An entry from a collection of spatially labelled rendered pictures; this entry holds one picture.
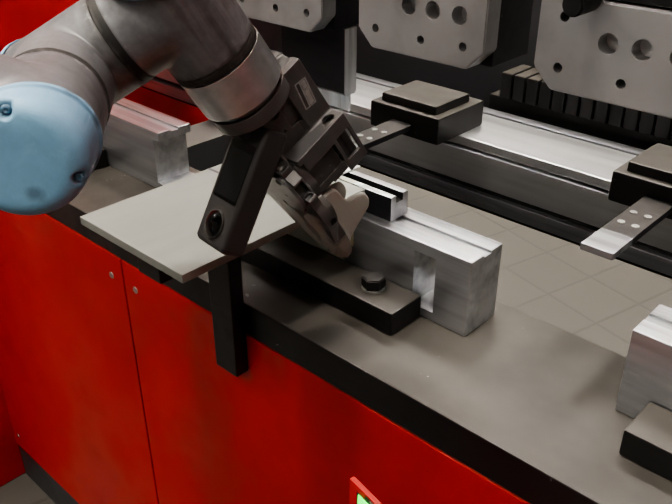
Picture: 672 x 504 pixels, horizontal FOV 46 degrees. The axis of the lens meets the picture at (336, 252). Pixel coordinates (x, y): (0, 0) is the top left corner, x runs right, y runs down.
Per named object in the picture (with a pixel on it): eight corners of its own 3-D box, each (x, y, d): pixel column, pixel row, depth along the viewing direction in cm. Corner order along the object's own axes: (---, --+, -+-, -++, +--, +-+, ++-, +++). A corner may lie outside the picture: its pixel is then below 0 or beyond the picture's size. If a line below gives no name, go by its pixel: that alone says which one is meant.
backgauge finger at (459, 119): (295, 154, 104) (294, 118, 101) (416, 106, 120) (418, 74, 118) (363, 179, 97) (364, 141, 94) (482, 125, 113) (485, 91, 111)
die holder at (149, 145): (6, 115, 149) (-5, 66, 144) (35, 108, 153) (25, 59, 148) (164, 192, 119) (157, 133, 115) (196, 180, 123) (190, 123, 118)
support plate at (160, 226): (80, 224, 85) (79, 216, 85) (260, 156, 102) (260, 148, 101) (182, 284, 75) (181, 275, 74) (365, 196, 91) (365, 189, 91)
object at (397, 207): (271, 173, 102) (270, 152, 101) (288, 166, 104) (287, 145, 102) (390, 221, 90) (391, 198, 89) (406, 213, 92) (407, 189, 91)
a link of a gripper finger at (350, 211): (396, 229, 78) (356, 169, 72) (358, 274, 77) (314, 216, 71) (375, 220, 80) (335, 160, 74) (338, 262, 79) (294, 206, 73)
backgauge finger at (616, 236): (540, 245, 82) (546, 202, 80) (646, 172, 99) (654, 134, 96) (651, 287, 75) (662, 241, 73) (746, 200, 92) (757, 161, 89)
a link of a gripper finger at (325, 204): (356, 238, 73) (312, 177, 67) (345, 250, 73) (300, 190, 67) (325, 222, 76) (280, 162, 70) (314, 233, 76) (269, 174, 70)
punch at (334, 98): (283, 94, 96) (280, 15, 91) (295, 90, 97) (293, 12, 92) (344, 113, 90) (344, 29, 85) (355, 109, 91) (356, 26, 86)
